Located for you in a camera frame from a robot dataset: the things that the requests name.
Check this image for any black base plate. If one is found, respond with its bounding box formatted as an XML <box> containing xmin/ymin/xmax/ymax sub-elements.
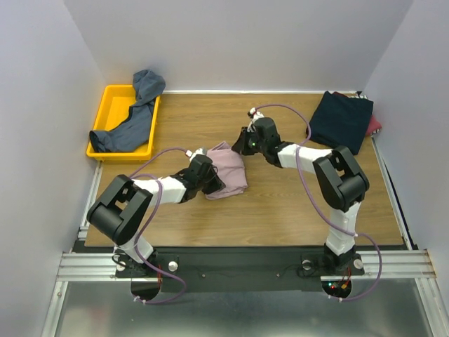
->
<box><xmin>115</xmin><ymin>246</ymin><xmax>364</xmax><ymax>292</ymax></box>

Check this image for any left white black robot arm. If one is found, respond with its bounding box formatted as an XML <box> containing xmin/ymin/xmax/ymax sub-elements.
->
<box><xmin>86</xmin><ymin>154</ymin><xmax>225</xmax><ymax>277</ymax></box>

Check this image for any folded maroon tank top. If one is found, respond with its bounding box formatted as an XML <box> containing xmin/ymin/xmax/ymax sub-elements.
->
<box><xmin>351</xmin><ymin>91</ymin><xmax>382</xmax><ymax>136</ymax></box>

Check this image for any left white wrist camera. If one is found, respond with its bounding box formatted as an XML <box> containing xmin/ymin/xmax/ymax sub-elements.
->
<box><xmin>185</xmin><ymin>147</ymin><xmax>207</xmax><ymax>159</ymax></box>

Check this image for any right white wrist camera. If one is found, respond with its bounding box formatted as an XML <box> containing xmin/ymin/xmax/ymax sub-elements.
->
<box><xmin>247</xmin><ymin>107</ymin><xmax>264</xmax><ymax>132</ymax></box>

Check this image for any pink tank top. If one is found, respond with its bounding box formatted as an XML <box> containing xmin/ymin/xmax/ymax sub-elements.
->
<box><xmin>206</xmin><ymin>141</ymin><xmax>248</xmax><ymax>200</ymax></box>

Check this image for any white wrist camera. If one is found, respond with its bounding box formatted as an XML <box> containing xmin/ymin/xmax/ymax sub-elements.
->
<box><xmin>247</xmin><ymin>107</ymin><xmax>264</xmax><ymax>132</ymax></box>
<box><xmin>185</xmin><ymin>147</ymin><xmax>207</xmax><ymax>159</ymax></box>

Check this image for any blue-grey tank top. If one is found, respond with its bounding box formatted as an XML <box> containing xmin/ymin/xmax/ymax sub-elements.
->
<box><xmin>89</xmin><ymin>70</ymin><xmax>166</xmax><ymax>153</ymax></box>

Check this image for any aluminium frame rail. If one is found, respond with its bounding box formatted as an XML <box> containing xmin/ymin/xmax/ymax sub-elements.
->
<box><xmin>43</xmin><ymin>157</ymin><xmax>445</xmax><ymax>336</ymax></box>

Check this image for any folded navy tank top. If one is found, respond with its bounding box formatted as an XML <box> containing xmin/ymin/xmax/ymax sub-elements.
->
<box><xmin>306</xmin><ymin>91</ymin><xmax>374</xmax><ymax>155</ymax></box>

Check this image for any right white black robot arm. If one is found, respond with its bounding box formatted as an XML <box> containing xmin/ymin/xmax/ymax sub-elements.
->
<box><xmin>232</xmin><ymin>117</ymin><xmax>370</xmax><ymax>274</ymax></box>

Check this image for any yellow plastic tray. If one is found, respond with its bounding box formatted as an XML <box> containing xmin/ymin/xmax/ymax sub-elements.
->
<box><xmin>86</xmin><ymin>84</ymin><xmax>161</xmax><ymax>162</ymax></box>

